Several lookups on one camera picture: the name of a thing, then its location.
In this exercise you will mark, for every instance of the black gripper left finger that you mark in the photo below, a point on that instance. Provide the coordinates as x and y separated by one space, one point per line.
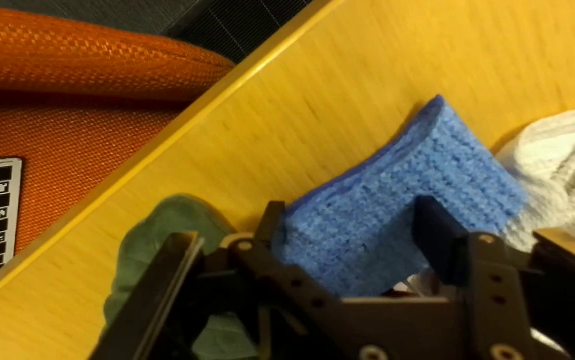
280 292

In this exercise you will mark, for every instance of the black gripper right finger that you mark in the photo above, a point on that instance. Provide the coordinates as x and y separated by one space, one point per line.
500 292

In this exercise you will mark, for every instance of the blue knitted cloth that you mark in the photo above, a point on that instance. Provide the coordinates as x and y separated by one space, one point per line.
394 206

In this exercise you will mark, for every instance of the green cloth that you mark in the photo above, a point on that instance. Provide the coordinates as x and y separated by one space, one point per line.
160 223

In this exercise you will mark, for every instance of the white towel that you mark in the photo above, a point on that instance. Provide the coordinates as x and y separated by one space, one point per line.
568 166

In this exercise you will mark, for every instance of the orange fabric chair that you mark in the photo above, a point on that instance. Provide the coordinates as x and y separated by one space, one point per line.
68 100

